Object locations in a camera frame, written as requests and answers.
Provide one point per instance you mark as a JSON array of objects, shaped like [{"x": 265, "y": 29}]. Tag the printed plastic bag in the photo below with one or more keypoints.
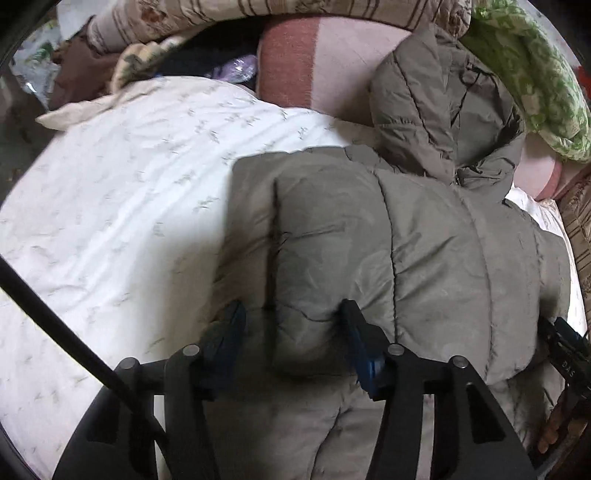
[{"x": 37, "y": 55}]

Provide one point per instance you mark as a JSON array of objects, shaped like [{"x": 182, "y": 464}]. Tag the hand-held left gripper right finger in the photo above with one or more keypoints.
[{"x": 364, "y": 364}]

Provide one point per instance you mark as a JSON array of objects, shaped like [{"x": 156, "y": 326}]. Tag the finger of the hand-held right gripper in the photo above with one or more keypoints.
[
  {"x": 564, "y": 367},
  {"x": 567, "y": 330}
]

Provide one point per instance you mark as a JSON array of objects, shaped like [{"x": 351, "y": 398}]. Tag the purple plastic wrapper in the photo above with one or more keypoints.
[{"x": 238, "y": 67}]

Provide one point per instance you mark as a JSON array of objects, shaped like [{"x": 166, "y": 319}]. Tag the cream floral cloth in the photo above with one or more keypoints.
[{"x": 134, "y": 57}]

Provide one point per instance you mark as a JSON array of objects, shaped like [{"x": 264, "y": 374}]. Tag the white leaf-print bed sheet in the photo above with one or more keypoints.
[{"x": 115, "y": 207}]

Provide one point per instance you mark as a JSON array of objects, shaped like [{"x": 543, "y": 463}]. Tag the striped floral cushion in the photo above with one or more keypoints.
[{"x": 579, "y": 217}]

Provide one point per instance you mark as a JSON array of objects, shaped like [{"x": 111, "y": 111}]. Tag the grey-brown puffer jacket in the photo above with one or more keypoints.
[{"x": 415, "y": 254}]

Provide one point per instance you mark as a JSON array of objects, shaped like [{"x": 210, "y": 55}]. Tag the green floral quilt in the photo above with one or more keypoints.
[{"x": 531, "y": 60}]

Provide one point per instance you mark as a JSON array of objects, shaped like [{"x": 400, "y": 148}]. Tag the brown cloth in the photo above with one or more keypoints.
[{"x": 78, "y": 74}]

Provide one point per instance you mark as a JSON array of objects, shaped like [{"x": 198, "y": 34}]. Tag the pink blanket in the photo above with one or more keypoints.
[{"x": 332, "y": 69}]

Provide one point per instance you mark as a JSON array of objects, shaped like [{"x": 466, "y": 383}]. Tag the person's right hand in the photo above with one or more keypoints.
[{"x": 551, "y": 429}]

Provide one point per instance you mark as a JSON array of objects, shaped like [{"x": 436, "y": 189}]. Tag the black cloth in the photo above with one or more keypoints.
[{"x": 194, "y": 55}]

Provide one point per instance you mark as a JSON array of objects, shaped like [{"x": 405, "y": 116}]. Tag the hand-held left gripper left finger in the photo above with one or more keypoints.
[{"x": 232, "y": 325}]

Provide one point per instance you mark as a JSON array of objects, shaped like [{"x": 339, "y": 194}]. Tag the striped floral pillow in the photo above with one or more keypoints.
[{"x": 194, "y": 18}]

